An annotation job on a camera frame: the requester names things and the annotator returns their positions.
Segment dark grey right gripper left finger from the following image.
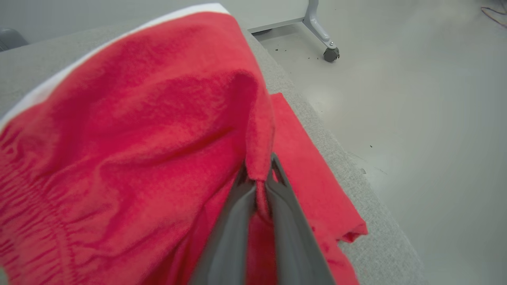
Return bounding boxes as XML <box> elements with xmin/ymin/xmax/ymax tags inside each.
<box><xmin>189</xmin><ymin>163</ymin><xmax>257</xmax><ymax>285</ymax></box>

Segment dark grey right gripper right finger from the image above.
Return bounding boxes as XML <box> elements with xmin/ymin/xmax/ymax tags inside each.
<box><xmin>264</xmin><ymin>153</ymin><xmax>337</xmax><ymax>285</ymax></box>

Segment grey frame leg with caster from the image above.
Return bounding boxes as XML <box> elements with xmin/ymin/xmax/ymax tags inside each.
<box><xmin>248</xmin><ymin>0</ymin><xmax>340</xmax><ymax>63</ymax></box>

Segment dark grey rounded object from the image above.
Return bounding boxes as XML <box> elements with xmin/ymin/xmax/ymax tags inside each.
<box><xmin>0</xmin><ymin>28</ymin><xmax>29</xmax><ymax>52</ymax></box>

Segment thin coloured floor cable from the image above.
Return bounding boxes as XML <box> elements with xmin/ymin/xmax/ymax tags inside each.
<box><xmin>480</xmin><ymin>6</ymin><xmax>507</xmax><ymax>29</ymax></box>

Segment red shorts with white stripe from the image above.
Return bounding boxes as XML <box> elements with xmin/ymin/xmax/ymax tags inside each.
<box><xmin>0</xmin><ymin>3</ymin><xmax>276</xmax><ymax>285</ymax></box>

